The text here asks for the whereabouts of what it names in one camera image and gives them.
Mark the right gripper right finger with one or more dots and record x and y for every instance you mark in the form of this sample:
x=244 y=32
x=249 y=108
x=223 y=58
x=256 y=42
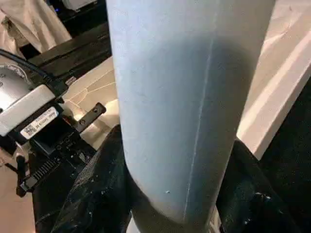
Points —
x=250 y=194

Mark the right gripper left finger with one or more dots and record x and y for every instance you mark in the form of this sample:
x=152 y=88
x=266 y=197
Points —
x=97 y=189

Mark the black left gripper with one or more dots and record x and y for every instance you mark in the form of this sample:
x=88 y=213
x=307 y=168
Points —
x=56 y=150

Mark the white plastic table leg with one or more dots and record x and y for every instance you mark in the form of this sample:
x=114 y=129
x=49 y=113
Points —
x=182 y=109

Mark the white plastic table top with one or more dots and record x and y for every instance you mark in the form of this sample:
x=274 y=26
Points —
x=279 y=72

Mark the white fabric cover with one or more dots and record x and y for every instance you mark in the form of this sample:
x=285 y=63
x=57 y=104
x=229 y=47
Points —
x=31 y=21

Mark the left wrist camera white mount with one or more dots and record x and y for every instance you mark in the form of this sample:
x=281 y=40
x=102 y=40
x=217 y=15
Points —
x=26 y=109

